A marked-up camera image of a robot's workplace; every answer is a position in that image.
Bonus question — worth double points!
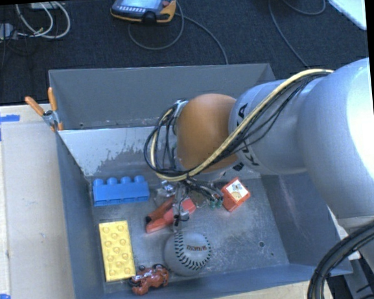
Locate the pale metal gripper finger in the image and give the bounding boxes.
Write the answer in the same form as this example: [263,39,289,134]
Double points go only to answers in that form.
[170,198,192,228]
[156,182,178,202]

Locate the small orange box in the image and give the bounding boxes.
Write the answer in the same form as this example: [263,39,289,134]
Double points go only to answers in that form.
[219,176,253,213]

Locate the white baseball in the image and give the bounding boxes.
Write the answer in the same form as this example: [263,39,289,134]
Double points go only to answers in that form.
[161,228,215,279]

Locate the blue toy brick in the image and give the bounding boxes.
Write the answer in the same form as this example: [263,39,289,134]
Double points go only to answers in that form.
[91,173,152,208]

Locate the grey metal bin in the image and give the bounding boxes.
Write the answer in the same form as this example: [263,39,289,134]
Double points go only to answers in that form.
[47,44,356,299]

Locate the red-brown toy car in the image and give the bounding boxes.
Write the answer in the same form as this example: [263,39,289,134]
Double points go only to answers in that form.
[127,262,172,297]

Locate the yellow studded toy plate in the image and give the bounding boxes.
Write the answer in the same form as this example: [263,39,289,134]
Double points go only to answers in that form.
[98,219,138,283]

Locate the pale flat board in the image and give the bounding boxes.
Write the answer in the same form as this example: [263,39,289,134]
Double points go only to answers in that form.
[0,118,76,299]

